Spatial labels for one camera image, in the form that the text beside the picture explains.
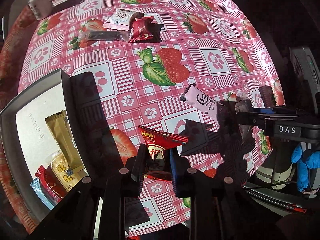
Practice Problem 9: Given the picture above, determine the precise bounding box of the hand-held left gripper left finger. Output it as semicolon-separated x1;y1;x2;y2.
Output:
25;144;150;240

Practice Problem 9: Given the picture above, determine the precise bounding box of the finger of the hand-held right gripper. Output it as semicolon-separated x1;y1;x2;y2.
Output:
252;106;301;117
235;111;268;131

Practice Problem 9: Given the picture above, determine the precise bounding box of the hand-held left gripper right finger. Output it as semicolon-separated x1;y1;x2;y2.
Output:
169;149;275;240

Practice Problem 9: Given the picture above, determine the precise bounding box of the red triangular snack packet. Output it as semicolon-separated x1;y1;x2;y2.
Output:
138;125;190;181

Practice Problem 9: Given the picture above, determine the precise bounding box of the pink snack packet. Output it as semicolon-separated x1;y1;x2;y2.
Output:
180;82;226;123

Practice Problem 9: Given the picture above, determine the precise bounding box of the grey tray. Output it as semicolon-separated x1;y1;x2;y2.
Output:
0;69;105;221

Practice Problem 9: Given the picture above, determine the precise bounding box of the person's right hand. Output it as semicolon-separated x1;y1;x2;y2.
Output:
291;144;320;193

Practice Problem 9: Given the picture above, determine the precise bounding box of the yellow printed snack packet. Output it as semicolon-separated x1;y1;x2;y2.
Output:
50;152;83;193

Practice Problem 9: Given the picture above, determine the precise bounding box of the red and black pen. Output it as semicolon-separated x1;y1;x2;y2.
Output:
246;189;307;213

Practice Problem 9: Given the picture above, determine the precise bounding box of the gold snack packet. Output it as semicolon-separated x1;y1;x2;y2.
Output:
45;110;87;171

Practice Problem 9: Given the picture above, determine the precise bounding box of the light blue snack packet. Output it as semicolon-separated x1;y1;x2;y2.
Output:
30;179;57;211

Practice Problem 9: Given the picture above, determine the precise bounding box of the strawberry printed pink tablecloth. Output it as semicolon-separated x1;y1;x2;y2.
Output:
0;0;286;240

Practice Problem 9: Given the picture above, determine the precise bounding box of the clear packet with dark bar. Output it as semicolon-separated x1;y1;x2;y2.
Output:
77;29;131;42

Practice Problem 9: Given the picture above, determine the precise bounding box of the dark red snack packet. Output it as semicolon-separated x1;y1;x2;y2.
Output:
128;16;155;43

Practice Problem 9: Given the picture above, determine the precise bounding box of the white cranberry snack packet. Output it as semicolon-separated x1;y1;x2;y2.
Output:
103;8;145;32

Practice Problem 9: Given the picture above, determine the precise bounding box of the white printed mug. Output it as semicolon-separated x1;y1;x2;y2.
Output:
27;0;53;20

